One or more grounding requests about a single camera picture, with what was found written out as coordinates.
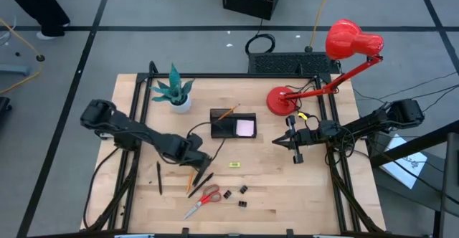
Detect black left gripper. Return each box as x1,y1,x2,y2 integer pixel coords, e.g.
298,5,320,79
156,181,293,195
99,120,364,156
166,141,213,188

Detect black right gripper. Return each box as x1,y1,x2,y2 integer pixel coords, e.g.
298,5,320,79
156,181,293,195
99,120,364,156
272,115,322,165

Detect black pen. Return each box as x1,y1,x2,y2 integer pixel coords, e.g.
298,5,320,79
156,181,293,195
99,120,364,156
156,161,164,196
187,172,215,199

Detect pink sticky note pad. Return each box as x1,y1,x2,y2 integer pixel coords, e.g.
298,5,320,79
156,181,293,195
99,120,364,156
236,119,255,138

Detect black mesh desk organizer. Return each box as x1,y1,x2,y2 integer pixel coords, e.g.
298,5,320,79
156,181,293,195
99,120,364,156
210,108,257,139

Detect white plant pot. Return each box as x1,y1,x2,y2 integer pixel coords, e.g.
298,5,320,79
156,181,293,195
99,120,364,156
169,94,192,115

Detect black mesh crate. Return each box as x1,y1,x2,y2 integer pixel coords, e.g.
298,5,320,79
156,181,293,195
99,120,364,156
247,52,341,75

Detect green snake plant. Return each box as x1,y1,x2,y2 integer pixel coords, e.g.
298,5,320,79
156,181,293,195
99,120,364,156
149,62,196,106

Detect white printed sheet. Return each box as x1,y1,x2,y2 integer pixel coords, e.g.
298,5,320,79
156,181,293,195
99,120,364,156
379,133,429,190

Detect red desk lamp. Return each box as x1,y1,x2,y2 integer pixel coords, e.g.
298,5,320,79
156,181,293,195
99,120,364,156
266,19,385,117

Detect black computer case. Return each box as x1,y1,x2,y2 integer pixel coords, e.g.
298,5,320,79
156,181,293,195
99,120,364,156
222,0,286,21

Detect black metal stand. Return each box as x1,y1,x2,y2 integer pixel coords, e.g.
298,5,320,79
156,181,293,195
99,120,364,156
369,119,459,238

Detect black chair base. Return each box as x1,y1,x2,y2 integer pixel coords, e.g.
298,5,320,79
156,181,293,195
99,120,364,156
0,96,12,123

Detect grey furniture foot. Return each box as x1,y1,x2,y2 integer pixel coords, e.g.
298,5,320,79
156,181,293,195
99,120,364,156
0,65,32,77

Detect person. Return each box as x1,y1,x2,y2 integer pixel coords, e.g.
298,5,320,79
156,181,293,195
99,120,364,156
0,0,71,41

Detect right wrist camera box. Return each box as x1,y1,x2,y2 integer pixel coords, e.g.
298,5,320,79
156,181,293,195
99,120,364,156
299,128,317,145

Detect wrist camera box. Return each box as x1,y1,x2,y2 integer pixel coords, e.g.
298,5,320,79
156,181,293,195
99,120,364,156
299,128,317,145
186,133,204,150

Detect red handled scissors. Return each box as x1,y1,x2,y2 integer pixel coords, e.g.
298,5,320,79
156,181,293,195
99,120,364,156
183,184,222,220

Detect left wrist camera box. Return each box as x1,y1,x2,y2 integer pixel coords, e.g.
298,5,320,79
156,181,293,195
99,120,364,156
186,133,204,150

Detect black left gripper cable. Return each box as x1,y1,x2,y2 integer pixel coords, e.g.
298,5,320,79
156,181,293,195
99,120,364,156
186,121,227,160

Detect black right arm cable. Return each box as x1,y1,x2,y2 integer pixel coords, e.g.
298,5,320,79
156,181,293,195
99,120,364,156
304,114,359,167

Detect black lamp cord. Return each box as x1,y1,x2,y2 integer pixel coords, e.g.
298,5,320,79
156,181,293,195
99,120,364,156
285,79,317,114

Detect black metal table frame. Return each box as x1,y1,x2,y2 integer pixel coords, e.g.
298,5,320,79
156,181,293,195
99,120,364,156
80,60,387,238

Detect coiled black floor cable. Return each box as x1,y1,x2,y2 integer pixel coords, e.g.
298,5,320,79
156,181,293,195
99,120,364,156
245,33,277,56

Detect black left arm base cable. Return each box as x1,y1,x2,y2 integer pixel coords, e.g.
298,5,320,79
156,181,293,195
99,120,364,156
82,146,120,230

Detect yellow hanging cable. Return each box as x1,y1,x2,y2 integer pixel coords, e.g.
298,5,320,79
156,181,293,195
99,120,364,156
304,0,335,53

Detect yellow floor cable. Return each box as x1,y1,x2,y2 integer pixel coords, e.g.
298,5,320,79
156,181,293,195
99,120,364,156
0,17,47,95

